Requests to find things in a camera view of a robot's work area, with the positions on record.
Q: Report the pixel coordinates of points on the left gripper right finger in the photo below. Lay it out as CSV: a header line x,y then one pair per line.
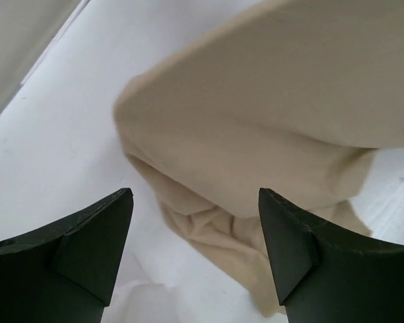
x,y
324,273

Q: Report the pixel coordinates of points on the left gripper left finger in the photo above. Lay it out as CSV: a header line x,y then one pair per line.
x,y
66,271

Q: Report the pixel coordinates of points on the beige t shirt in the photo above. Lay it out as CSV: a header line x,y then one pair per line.
x,y
295,96

